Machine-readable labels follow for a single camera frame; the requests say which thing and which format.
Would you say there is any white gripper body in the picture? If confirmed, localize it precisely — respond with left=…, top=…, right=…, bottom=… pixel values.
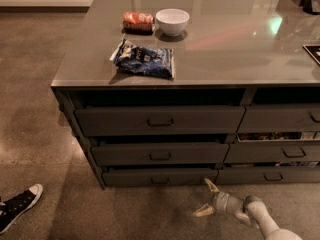
left=211, top=191, right=259, bottom=229

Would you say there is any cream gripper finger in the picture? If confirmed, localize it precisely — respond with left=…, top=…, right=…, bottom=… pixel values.
left=193, top=204, right=215, bottom=217
left=205, top=178, right=219, bottom=193

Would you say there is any grey drawer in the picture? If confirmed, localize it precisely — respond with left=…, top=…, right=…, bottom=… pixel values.
left=91, top=142, right=229, bottom=166
left=238, top=104, right=320, bottom=133
left=225, top=144, right=320, bottom=163
left=215, top=167, right=320, bottom=184
left=102, top=168, right=218, bottom=187
left=75, top=106, right=244, bottom=137

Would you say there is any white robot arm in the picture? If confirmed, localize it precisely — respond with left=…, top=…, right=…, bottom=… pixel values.
left=193, top=178, right=303, bottom=240

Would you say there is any grey drawer cabinet island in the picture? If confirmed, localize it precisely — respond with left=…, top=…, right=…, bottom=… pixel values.
left=52, top=0, right=320, bottom=187

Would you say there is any blue chip bag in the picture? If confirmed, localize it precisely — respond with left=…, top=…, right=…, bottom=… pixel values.
left=110, top=38, right=175, bottom=79

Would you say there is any white ceramic bowl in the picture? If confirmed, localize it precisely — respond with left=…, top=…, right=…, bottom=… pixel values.
left=156, top=9, right=190, bottom=36

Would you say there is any black framed tablet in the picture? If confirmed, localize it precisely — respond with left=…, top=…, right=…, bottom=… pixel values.
left=303, top=45, right=320, bottom=65

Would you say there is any orange soda can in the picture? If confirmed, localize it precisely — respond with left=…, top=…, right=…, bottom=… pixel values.
left=123, top=12, right=154, bottom=32

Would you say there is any black white sneaker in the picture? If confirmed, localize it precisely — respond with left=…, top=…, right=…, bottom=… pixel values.
left=0, top=184, right=43, bottom=234

